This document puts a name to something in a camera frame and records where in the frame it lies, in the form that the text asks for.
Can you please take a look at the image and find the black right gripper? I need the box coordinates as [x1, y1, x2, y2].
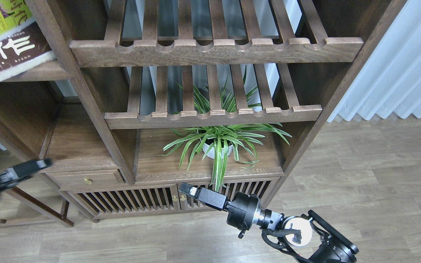
[179, 182, 262, 239]

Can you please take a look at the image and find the dark red book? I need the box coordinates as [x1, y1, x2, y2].
[0, 22, 56, 82]

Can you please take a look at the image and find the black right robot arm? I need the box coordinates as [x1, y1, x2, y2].
[179, 183, 359, 263]

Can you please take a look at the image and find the white plant pot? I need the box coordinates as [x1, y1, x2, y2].
[202, 139, 234, 159]

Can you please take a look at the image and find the green spider plant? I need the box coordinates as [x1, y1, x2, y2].
[163, 123, 291, 191]

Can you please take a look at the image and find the dark wooden bookshelf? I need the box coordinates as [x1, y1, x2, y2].
[0, 0, 406, 222]

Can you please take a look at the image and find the white curtain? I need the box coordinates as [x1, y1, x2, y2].
[327, 0, 421, 123]

